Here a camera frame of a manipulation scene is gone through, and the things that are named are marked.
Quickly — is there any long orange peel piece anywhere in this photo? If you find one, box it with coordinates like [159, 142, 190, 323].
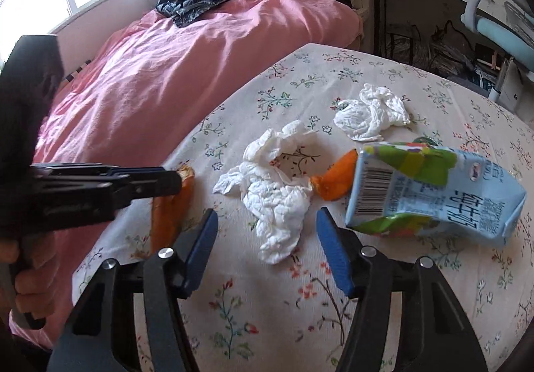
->
[149, 165, 196, 255]

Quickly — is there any white tissue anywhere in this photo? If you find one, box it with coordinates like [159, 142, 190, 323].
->
[333, 84, 411, 142]
[213, 120, 316, 265]

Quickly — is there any crushed blue milk carton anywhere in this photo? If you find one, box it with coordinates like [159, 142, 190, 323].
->
[345, 142, 527, 247]

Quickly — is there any small orange peel piece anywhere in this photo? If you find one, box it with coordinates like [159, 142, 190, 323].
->
[310, 150, 358, 201]

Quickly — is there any person's left hand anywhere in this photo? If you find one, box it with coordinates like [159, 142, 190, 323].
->
[14, 232, 59, 320]

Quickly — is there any pink duvet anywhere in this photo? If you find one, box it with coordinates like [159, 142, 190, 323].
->
[7, 0, 364, 350]

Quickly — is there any floral white tablecloth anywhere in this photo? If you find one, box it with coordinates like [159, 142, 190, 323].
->
[71, 42, 534, 372]

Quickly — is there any grey blue desk chair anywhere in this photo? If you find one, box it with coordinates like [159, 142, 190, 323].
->
[461, 0, 533, 112]

